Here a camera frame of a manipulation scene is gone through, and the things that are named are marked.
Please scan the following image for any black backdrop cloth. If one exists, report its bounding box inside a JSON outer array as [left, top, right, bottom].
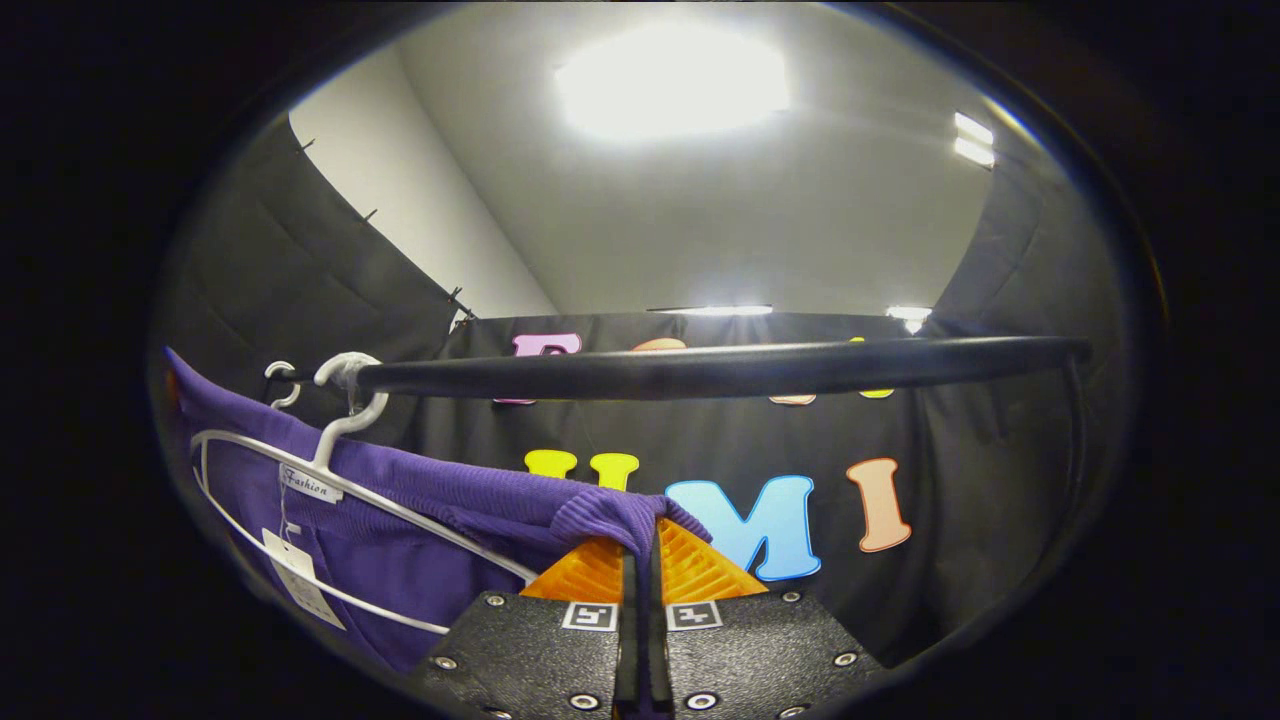
[[150, 110, 1136, 671]]

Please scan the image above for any white paper price tag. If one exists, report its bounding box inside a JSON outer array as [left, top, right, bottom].
[[261, 527, 347, 632]]

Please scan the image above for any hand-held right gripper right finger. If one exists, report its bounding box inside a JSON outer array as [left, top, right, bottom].
[[648, 517, 887, 720]]

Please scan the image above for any purple corduroy jacket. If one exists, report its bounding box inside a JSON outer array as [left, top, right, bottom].
[[165, 347, 713, 676]]

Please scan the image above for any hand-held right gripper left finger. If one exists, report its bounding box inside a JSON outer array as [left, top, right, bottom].
[[408, 537, 639, 720]]

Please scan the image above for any large square ceiling light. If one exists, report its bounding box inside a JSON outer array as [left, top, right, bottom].
[[553, 23, 792, 143]]

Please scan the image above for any black metal clothes rack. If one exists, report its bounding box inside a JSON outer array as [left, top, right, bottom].
[[275, 335, 1093, 541]]

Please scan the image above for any white clothes hanger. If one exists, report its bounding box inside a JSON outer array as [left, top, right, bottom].
[[188, 351, 541, 637], [263, 360, 302, 411]]

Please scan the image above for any twin ceiling light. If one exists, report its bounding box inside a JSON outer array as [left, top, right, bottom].
[[952, 111, 997, 169]]

